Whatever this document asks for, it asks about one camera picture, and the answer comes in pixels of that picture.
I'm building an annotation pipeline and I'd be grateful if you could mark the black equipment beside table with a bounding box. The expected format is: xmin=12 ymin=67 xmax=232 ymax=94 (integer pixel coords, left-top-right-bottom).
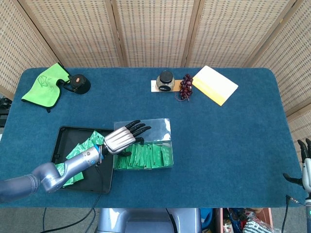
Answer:
xmin=0 ymin=97 xmax=12 ymax=127

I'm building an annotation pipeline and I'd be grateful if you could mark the woven folding screen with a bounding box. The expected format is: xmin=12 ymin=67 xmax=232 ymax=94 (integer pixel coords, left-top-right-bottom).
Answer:
xmin=0 ymin=0 xmax=311 ymax=151

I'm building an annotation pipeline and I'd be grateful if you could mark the clear plastic box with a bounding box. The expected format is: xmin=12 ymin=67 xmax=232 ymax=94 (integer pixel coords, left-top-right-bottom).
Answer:
xmin=113 ymin=118 xmax=174 ymax=172

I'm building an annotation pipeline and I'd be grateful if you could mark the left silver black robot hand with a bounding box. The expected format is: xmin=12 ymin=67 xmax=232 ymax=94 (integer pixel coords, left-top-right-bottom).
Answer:
xmin=103 ymin=120 xmax=152 ymax=157

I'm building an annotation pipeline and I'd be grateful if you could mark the black plastic tray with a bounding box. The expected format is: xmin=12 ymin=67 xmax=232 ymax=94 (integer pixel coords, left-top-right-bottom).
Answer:
xmin=50 ymin=125 xmax=115 ymax=194

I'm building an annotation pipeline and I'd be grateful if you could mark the purple artificial grape bunch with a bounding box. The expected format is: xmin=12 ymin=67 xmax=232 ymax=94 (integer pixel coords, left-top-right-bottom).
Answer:
xmin=174 ymin=74 xmax=194 ymax=100

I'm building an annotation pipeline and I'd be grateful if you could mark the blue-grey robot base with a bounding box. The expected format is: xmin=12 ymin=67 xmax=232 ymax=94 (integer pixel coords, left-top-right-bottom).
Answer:
xmin=97 ymin=208 xmax=202 ymax=233

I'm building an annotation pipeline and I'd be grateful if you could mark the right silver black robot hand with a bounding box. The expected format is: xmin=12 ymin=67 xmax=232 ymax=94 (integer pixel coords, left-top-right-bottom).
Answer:
xmin=283 ymin=138 xmax=311 ymax=194

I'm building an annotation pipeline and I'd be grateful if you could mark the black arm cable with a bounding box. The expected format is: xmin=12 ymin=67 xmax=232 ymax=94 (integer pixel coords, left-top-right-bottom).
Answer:
xmin=38 ymin=157 xmax=105 ymax=233
xmin=280 ymin=195 xmax=307 ymax=233

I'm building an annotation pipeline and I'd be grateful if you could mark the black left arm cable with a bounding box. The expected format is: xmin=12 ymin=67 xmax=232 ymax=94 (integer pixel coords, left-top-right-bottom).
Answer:
xmin=38 ymin=157 xmax=105 ymax=233

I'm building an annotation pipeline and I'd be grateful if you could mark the red storage crate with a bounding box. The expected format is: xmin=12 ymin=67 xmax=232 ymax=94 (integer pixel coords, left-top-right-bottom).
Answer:
xmin=220 ymin=207 xmax=274 ymax=233

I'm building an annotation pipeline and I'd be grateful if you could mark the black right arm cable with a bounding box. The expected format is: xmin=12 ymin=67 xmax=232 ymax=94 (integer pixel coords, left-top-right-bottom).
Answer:
xmin=280 ymin=195 xmax=307 ymax=233

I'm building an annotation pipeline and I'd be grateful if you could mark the black cone-shaped device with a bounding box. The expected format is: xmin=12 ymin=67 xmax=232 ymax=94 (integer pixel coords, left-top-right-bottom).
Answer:
xmin=62 ymin=74 xmax=91 ymax=94

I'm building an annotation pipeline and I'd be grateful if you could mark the yellow and white folded cloth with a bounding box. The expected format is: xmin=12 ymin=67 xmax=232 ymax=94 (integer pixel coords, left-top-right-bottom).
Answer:
xmin=191 ymin=65 xmax=239 ymax=107

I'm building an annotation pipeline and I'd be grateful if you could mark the green cloth with black trim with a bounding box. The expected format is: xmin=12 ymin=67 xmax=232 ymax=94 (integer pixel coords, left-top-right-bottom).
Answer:
xmin=21 ymin=62 xmax=71 ymax=114

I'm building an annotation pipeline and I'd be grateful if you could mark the glass jar with black lid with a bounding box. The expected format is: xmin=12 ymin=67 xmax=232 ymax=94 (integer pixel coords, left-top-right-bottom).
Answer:
xmin=156 ymin=70 xmax=176 ymax=93

